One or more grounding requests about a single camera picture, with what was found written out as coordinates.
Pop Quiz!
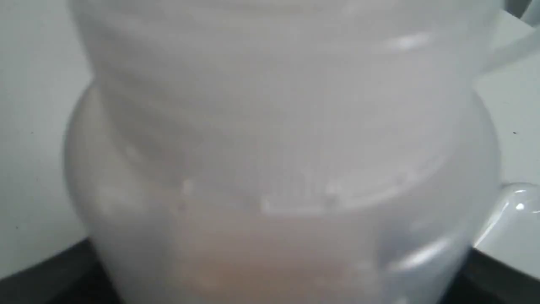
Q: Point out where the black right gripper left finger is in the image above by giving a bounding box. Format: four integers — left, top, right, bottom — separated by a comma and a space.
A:
0, 240, 122, 304

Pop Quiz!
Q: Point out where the translucent plastic squeeze bottle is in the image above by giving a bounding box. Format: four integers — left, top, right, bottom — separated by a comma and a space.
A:
62, 0, 540, 304

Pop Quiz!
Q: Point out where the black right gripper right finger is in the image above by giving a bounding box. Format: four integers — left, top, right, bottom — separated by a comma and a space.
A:
447, 250, 540, 304

